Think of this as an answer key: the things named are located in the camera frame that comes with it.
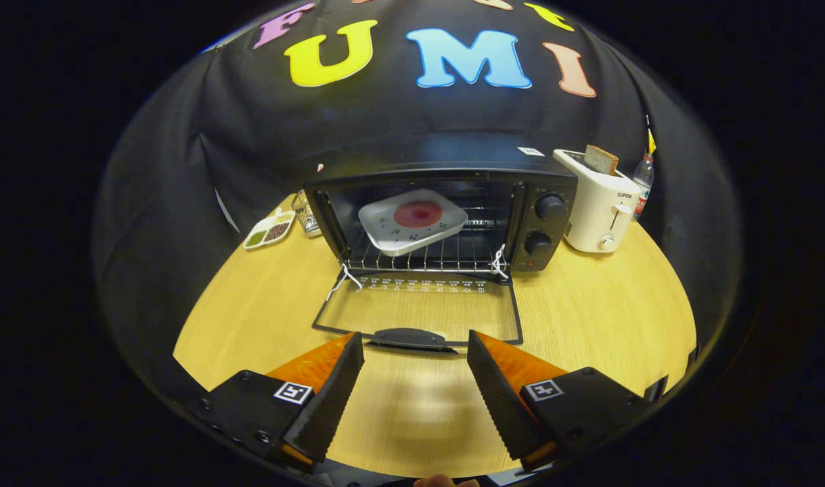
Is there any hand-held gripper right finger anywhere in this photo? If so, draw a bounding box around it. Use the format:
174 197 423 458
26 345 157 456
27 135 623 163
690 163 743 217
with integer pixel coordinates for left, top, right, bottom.
466 329 651 472

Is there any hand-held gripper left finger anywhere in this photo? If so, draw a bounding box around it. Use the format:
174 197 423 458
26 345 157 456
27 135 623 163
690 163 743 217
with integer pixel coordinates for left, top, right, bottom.
196 331 365 473

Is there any white square plate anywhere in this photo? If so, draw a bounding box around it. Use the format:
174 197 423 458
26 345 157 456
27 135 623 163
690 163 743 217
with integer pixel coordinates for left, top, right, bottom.
358 189 468 257

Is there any black toaster oven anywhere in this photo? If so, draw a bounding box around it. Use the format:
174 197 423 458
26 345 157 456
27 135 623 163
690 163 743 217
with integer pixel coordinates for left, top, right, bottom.
303 132 579 354

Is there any pink round meat slice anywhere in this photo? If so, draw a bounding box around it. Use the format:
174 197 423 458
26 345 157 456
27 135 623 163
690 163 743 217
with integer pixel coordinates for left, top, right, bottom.
393 200 444 229

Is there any white pop-up toaster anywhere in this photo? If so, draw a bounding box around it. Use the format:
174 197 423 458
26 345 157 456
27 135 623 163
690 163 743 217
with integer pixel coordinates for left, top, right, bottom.
553 149 642 254

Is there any white divided dish with beans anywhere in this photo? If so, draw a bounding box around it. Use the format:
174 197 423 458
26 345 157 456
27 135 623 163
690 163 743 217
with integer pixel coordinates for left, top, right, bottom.
242 208 296 250

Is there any brown bread slice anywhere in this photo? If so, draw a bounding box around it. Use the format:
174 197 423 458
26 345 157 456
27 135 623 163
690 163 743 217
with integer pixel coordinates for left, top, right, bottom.
583 144 619 176

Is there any clear water bottle red label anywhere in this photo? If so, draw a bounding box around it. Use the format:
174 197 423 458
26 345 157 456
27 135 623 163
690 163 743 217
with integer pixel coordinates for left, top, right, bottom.
631 152 655 221

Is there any wire mesh basket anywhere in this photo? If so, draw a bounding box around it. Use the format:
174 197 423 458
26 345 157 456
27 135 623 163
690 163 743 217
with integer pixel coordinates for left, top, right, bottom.
292 191 322 238

